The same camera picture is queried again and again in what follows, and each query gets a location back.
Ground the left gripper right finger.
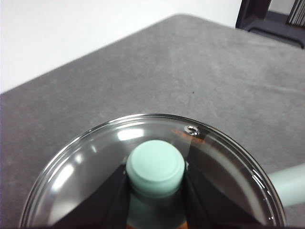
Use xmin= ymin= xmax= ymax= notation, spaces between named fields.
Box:
xmin=183 ymin=162 xmax=264 ymax=229

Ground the glass lid with green knob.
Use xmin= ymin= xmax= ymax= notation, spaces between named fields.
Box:
xmin=19 ymin=113 xmax=286 ymax=229

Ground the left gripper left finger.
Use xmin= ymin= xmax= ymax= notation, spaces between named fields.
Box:
xmin=51 ymin=164 xmax=131 ymax=229

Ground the black metal frame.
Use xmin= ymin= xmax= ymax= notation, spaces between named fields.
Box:
xmin=235 ymin=0 xmax=305 ymax=50

